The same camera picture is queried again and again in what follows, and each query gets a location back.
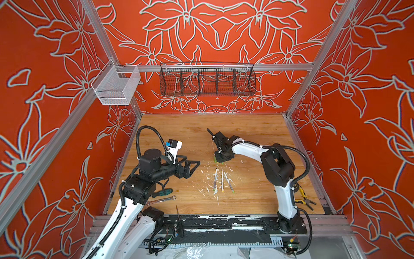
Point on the black wire basket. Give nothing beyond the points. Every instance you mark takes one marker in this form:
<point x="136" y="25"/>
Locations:
<point x="207" y="79"/>

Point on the white mesh basket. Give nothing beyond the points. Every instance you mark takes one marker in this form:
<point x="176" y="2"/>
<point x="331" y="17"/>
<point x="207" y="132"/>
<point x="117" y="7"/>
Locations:
<point x="113" y="88"/>

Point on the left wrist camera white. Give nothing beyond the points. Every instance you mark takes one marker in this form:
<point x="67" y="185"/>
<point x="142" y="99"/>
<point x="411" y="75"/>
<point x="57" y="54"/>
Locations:
<point x="173" y="146"/>

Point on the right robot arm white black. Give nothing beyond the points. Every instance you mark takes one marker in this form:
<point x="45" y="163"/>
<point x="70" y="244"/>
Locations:
<point x="278" y="168"/>

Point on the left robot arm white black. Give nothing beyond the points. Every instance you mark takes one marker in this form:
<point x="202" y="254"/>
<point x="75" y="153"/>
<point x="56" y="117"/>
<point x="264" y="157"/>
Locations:
<point x="133" y="221"/>

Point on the white pen right green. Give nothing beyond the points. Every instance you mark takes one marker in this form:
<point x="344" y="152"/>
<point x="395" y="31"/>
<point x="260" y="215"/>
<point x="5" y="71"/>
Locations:
<point x="229" y="183"/>

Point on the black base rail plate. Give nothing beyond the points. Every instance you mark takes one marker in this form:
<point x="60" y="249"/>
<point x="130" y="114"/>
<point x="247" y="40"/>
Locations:
<point x="269" y="224"/>

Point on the green handle screwdriver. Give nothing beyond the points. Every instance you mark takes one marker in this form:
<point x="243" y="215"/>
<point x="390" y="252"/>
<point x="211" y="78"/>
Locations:
<point x="164" y="192"/>

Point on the white pen middle yellow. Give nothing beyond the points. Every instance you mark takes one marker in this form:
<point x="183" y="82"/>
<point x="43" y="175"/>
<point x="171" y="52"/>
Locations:
<point x="222" y="181"/>

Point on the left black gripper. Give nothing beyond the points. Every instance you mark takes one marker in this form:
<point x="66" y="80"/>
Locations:
<point x="186" y="172"/>

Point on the metal wrench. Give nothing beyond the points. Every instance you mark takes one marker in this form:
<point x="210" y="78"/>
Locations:
<point x="161" y="200"/>

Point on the yellow black pliers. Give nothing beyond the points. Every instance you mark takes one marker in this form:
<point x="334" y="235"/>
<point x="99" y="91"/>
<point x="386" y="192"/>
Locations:
<point x="304" y="198"/>

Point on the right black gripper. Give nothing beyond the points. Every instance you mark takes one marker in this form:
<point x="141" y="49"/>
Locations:
<point x="219" y="160"/>

